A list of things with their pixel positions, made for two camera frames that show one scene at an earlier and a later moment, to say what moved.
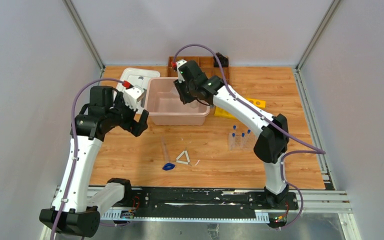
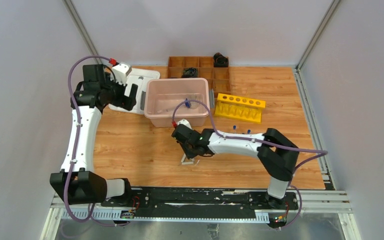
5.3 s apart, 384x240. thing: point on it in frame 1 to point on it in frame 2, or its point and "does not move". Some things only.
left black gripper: x=134 y=117 to x=123 y=96
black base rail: x=214 y=200 does not move
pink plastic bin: x=164 y=103 does not move
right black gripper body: x=186 y=91 to x=188 y=150
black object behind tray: x=223 y=60 does not move
